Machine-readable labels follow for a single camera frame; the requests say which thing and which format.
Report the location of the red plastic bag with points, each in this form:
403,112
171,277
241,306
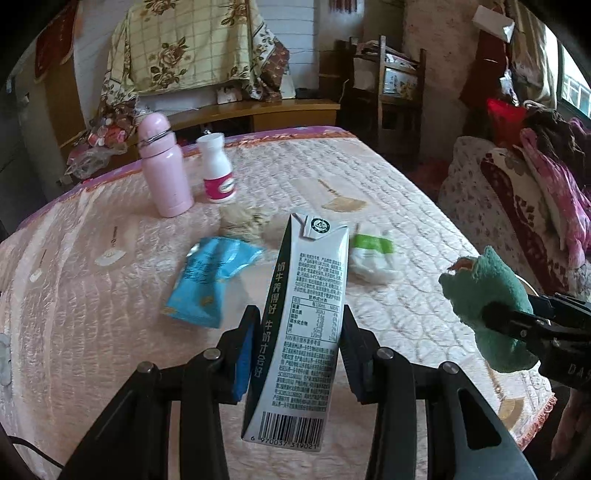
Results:
505,115

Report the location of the crumpled clear plastic bag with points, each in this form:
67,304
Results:
90,159

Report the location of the red wall hanging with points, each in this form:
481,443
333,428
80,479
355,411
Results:
55,41

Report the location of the beige paper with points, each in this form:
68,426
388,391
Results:
240,224

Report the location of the pink spotted garment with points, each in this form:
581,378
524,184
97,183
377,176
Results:
554,184

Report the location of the window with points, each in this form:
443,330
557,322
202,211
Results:
577,87

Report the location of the printed box on chair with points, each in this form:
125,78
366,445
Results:
399,83

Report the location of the black set-top box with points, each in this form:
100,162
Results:
307,93

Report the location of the artificial flower bunch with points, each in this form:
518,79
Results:
111,124

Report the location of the wooden cabinet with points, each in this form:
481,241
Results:
277,110

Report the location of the small white patterned box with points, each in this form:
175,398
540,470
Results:
226,94

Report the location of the pink thermos bottle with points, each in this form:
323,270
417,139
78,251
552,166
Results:
166,175

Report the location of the white green milk carton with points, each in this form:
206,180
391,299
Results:
300,323

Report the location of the dark red hanging cloth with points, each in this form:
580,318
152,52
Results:
485,69

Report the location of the small clear plastic bag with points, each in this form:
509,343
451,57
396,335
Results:
509,81

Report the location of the blue plastic packet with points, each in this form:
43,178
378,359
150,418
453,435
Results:
203,286

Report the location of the pale curtain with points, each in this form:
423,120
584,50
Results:
535,55

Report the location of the tissue packet with green label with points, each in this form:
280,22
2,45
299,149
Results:
374,263

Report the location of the floral covered sofa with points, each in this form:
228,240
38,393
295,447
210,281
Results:
466,184

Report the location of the yellow floral cloth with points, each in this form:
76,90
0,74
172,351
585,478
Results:
184,46

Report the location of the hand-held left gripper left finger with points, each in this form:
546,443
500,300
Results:
244,364

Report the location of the person's right hand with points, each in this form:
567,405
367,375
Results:
572,420

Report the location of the green fluffy cloth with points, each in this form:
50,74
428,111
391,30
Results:
471,295

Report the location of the red floor bag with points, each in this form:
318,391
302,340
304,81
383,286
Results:
425,173

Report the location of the wooden shelf stand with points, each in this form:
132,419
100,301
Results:
381,115

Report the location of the brown jacket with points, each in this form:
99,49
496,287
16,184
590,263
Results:
549,124

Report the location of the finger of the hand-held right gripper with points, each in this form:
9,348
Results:
563,308
512,323

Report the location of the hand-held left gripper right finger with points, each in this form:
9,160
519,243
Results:
358,369

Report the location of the white pill bottle pink label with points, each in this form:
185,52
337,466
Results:
217,170

